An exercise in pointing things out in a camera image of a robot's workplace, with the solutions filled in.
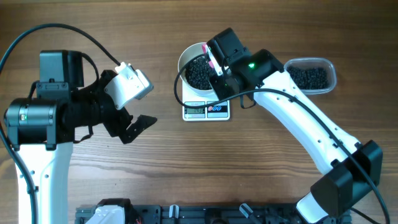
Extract pink scoop with blue handle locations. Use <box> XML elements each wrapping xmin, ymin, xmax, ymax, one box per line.
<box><xmin>201</xmin><ymin>44</ymin><xmax>215</xmax><ymax>68</ymax></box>

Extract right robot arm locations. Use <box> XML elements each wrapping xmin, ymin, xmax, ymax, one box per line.
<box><xmin>202</xmin><ymin>28</ymin><xmax>390</xmax><ymax>223</ymax></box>

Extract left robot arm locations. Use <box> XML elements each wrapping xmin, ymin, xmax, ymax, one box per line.
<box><xmin>5</xmin><ymin>50</ymin><xmax>156</xmax><ymax>223</ymax></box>

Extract white digital kitchen scale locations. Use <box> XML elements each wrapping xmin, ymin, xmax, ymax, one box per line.
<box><xmin>182</xmin><ymin>82</ymin><xmax>230</xmax><ymax>121</ymax></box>

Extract black beans in bowl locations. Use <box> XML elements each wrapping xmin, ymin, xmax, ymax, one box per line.
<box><xmin>185</xmin><ymin>57</ymin><xmax>216</xmax><ymax>90</ymax></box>

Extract white bowl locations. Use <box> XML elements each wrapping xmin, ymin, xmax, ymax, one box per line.
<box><xmin>178</xmin><ymin>42</ymin><xmax>216</xmax><ymax>101</ymax></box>

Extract clear plastic container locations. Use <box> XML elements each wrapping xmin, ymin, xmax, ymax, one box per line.
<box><xmin>284</xmin><ymin>57</ymin><xmax>337</xmax><ymax>95</ymax></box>

